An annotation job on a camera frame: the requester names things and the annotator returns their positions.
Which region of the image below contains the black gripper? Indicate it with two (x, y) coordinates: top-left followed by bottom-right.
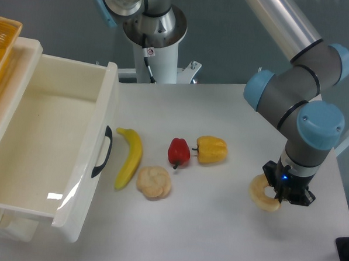
(262, 161), (316, 207)

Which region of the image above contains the white drawer cabinet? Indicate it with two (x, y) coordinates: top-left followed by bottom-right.
(0, 37), (43, 242)

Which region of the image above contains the black device at table edge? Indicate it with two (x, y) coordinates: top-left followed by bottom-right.
(336, 237), (349, 261)

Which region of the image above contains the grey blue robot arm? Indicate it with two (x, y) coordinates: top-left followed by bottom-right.
(94, 0), (349, 207)

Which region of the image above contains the beige ring donut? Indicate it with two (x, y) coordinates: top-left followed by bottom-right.
(248, 174), (280, 212)

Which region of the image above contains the black drawer handle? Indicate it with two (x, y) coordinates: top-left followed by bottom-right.
(91, 126), (113, 178)

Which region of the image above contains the yellow banana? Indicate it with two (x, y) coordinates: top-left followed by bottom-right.
(114, 128), (143, 191)

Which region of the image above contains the open white drawer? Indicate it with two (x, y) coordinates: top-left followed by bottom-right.
(0, 55), (119, 242)

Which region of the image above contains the red bell pepper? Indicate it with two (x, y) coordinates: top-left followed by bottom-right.
(167, 138), (191, 170)

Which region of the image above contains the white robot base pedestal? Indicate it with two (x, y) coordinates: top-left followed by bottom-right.
(123, 5), (202, 84)

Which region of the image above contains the yellow bell pepper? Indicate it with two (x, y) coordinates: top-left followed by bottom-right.
(193, 135), (228, 164)

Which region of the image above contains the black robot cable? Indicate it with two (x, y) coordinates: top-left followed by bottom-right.
(139, 32), (160, 84)

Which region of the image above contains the round braided bread roll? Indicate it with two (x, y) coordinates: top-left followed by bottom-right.
(136, 166), (171, 199)

